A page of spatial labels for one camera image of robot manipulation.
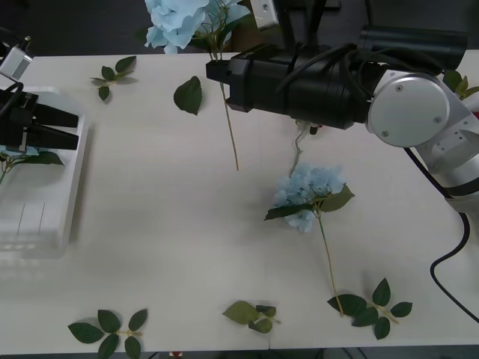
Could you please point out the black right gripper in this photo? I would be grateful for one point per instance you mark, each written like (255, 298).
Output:
(265, 82)

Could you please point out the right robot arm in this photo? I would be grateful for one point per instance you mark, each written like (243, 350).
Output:
(408, 108)

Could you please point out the single large green leaf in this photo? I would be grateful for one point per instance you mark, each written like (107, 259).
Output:
(189, 95)

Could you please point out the shallow white box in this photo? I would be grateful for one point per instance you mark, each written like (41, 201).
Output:
(37, 209)

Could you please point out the pale twisted flower stem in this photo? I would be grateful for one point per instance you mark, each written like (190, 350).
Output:
(298, 149)

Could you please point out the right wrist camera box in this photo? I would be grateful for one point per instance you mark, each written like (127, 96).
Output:
(263, 15)

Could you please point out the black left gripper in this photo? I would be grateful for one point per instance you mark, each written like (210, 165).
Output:
(13, 127)

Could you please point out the pale blue flower with stem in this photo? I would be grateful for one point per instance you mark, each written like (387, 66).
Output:
(41, 159)
(176, 22)
(307, 183)

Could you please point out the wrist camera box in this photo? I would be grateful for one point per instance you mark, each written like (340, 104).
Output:
(15, 61)
(263, 15)

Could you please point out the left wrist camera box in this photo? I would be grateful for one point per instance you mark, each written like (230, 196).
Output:
(15, 61)

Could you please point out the green leaf twig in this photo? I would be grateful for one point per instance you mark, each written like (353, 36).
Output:
(125, 63)
(353, 304)
(239, 312)
(86, 331)

